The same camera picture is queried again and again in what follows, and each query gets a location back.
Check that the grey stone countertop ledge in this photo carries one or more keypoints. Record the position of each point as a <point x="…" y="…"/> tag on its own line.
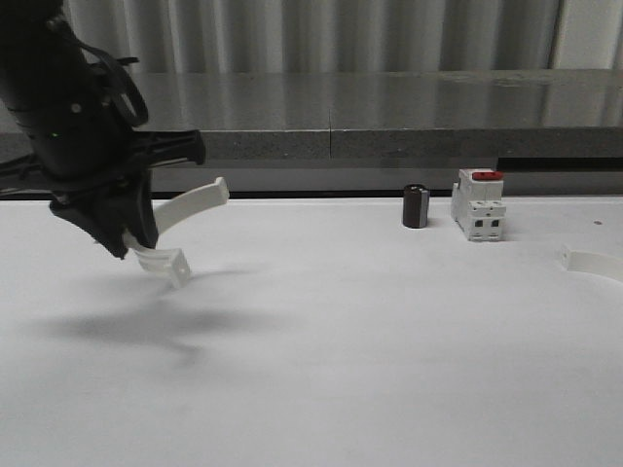
<point x="552" y="132"/>

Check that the dark brown cylindrical capacitor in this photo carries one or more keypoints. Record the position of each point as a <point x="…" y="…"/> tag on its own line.
<point x="415" y="206"/>

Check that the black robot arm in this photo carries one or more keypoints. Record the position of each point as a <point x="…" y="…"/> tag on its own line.
<point x="81" y="113"/>

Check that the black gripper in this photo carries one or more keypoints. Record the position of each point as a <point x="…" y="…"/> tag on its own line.
<point x="89" y="212"/>

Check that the white half pipe clamp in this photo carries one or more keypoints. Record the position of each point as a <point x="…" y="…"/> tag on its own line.
<point x="171" y="263"/>
<point x="590" y="262"/>

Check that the white circuit breaker red switch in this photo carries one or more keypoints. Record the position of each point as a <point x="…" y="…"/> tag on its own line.
<point x="477" y="205"/>

